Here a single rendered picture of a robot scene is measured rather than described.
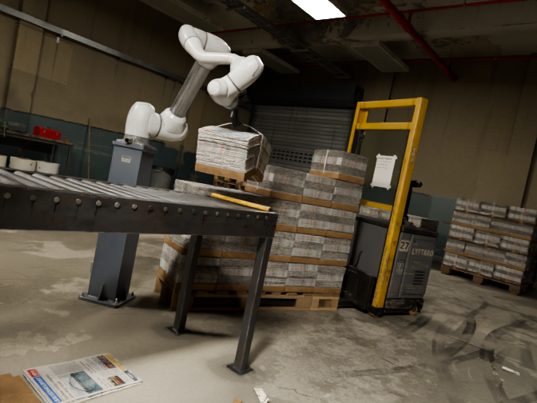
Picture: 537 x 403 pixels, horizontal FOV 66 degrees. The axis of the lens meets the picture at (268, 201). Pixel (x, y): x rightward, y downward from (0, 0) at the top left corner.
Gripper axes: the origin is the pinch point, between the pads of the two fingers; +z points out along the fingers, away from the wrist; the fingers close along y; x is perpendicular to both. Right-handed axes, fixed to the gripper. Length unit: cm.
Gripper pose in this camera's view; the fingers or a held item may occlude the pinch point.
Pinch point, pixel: (244, 112)
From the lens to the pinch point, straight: 236.3
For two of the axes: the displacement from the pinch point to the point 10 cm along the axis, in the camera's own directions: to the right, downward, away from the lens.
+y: -2.5, 9.7, -0.1
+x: 9.3, 2.3, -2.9
